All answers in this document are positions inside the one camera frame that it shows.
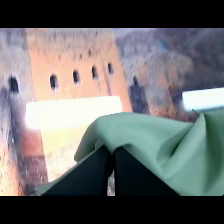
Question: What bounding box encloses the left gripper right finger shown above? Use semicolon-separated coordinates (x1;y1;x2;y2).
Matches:
113;145;180;197

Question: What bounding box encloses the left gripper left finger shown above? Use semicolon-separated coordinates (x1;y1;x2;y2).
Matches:
42;144;114;197

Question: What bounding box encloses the green shirt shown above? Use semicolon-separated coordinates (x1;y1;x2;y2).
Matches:
34;111;224;197

